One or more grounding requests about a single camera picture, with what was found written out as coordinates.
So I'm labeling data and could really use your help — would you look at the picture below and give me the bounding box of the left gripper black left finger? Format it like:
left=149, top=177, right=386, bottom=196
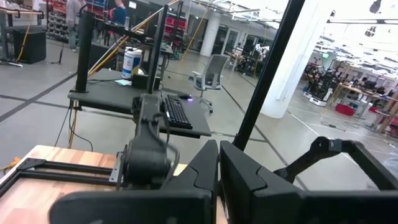
left=49, top=139, right=220, bottom=224

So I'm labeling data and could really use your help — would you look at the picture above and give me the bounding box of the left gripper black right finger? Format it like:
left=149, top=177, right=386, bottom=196
left=220, top=140, right=398, bottom=224

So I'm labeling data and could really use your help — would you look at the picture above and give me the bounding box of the black keyboard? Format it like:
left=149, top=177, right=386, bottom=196
left=162, top=94, right=194, bottom=131

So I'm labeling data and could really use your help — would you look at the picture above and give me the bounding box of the red plastic bin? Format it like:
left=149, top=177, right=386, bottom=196
left=335, top=103, right=356, bottom=117

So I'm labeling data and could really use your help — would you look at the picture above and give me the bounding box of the black desk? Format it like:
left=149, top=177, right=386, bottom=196
left=67, top=68, right=213, bottom=140

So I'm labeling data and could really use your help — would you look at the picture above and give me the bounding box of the small black box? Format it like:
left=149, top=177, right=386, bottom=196
left=131, top=73, right=161, bottom=91

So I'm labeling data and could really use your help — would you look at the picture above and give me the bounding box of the white building column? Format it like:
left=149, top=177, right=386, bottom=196
left=200, top=11, right=221, bottom=58
left=260, top=0, right=335, bottom=119

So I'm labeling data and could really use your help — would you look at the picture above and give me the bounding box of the wooden workbench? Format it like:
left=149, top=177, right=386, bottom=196
left=338, top=82, right=398, bottom=133

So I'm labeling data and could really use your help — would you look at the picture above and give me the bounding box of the white wipes canister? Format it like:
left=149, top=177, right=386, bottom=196
left=121, top=47, right=144, bottom=80

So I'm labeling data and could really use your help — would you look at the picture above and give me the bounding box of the grey office chair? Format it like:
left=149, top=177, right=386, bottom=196
left=188, top=54, right=231, bottom=114

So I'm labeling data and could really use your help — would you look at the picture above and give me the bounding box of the thick black monitor pole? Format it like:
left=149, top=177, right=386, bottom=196
left=74, top=11, right=147, bottom=94

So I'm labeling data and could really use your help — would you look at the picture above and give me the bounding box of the red storage shelf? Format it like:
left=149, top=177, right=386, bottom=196
left=164, top=14, right=188, bottom=43

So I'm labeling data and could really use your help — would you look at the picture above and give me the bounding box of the person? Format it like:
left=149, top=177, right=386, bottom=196
left=108, top=0, right=127, bottom=27
left=65, top=0, right=84, bottom=51

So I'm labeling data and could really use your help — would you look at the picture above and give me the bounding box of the black cabinet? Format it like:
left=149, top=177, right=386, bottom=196
left=11, top=24, right=48, bottom=65

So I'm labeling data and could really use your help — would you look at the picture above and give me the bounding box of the black aluminium rig frame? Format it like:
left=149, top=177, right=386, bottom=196
left=0, top=0, right=398, bottom=198

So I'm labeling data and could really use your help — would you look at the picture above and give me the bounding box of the yellow extension cable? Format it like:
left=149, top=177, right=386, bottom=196
left=0, top=156, right=22, bottom=172

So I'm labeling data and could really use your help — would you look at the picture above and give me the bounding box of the yellow hanging hose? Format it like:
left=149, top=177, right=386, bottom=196
left=88, top=0, right=183, bottom=78

